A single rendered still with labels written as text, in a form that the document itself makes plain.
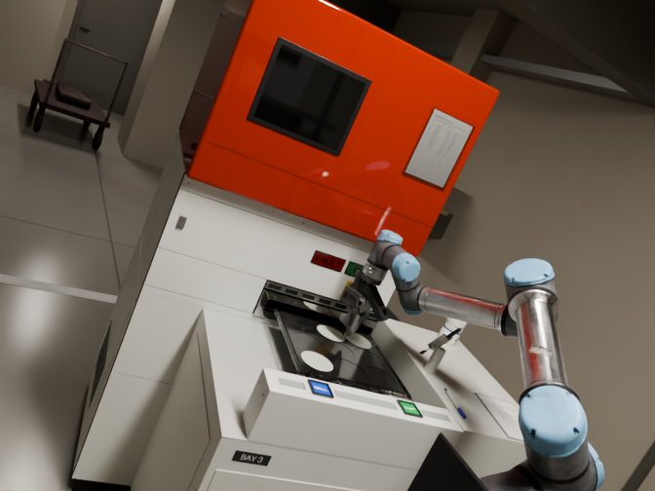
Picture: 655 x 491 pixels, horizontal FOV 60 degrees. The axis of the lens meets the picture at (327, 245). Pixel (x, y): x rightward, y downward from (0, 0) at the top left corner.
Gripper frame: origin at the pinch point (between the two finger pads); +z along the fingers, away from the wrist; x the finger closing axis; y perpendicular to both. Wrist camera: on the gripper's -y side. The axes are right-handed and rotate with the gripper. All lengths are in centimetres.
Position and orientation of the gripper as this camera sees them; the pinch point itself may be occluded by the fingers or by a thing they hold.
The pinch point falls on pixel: (350, 333)
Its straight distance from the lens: 183.7
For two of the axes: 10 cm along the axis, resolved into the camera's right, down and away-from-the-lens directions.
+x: -5.8, -0.4, -8.2
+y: -7.1, -4.7, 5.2
